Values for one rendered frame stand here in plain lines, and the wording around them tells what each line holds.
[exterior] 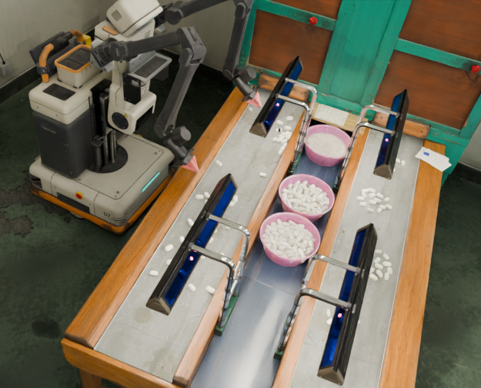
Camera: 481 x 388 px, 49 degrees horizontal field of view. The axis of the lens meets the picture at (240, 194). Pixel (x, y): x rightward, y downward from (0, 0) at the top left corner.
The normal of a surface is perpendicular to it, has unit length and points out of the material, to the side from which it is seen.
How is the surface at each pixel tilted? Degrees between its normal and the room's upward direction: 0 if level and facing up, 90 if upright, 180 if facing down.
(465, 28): 90
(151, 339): 0
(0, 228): 0
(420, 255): 0
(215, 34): 90
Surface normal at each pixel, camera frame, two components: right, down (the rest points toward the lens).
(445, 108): -0.34, 0.64
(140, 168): 0.13, -0.69
